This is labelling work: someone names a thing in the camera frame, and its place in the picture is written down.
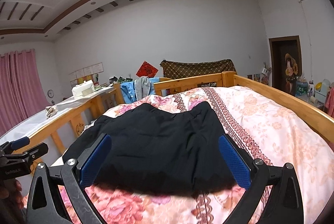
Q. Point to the pink floral quilt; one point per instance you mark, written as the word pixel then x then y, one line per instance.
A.
pixel 276 129

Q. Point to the crumpled white cloth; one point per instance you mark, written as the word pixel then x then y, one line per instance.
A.
pixel 51 111

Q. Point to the person left hand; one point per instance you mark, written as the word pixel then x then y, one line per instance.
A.
pixel 13 191

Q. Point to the red diamond wall decoration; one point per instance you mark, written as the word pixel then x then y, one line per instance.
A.
pixel 146 69

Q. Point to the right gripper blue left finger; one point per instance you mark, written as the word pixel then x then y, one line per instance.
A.
pixel 45 203

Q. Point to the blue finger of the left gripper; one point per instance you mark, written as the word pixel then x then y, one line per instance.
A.
pixel 19 143

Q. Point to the brown patterned cloth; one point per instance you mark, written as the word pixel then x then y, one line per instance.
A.
pixel 179 70

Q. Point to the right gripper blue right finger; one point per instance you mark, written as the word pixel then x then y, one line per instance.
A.
pixel 284 204

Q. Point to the wooden bed frame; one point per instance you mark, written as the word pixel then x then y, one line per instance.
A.
pixel 182 88

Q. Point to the white box on desk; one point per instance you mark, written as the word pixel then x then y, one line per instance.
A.
pixel 84 89

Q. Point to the grey striped garment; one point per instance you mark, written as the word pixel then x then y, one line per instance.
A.
pixel 142 87

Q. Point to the round wall clock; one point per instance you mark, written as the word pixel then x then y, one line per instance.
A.
pixel 50 93

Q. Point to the blue shirt on rail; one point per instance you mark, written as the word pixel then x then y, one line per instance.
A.
pixel 128 90

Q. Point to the papers on wall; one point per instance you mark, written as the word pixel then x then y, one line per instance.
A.
pixel 90 70

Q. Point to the pink curtain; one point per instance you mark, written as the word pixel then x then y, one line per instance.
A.
pixel 22 95

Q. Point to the black puffer jacket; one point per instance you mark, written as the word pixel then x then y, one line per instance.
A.
pixel 160 153

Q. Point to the white desk top cover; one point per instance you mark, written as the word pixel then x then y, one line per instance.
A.
pixel 36 122

